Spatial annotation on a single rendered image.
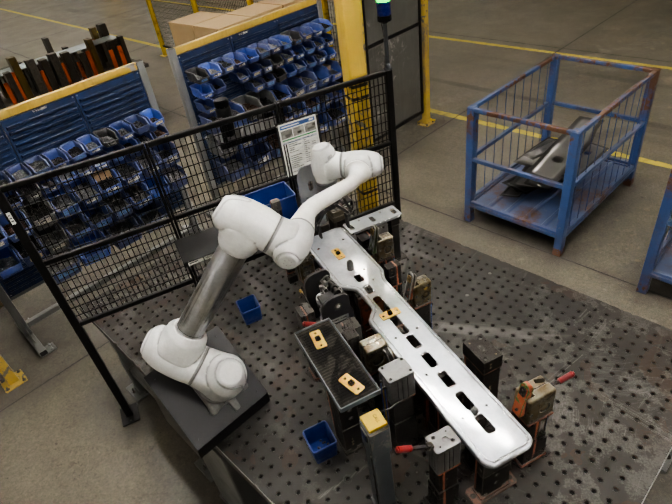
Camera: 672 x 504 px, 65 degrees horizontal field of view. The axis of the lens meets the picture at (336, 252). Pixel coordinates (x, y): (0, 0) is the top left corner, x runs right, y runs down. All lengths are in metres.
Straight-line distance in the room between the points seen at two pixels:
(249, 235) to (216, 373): 0.55
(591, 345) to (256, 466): 1.44
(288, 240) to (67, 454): 2.20
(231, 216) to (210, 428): 0.91
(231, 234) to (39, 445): 2.26
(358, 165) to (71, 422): 2.38
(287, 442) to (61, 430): 1.79
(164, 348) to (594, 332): 1.75
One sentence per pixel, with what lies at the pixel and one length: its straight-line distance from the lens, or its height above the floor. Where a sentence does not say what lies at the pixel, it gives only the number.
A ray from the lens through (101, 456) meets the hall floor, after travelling 3.38.
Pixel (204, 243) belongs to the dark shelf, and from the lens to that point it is 2.67.
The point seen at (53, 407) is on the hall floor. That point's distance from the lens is 3.78.
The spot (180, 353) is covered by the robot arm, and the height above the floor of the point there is 1.16.
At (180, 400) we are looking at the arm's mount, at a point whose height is 0.88.
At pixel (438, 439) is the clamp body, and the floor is 1.06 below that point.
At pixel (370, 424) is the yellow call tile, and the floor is 1.16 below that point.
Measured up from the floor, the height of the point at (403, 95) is 0.43.
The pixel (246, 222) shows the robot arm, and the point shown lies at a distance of 1.65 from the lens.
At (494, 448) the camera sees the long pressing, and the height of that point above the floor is 1.00.
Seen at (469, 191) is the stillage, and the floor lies 0.28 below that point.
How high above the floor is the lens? 2.48
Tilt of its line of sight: 37 degrees down
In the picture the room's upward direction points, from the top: 9 degrees counter-clockwise
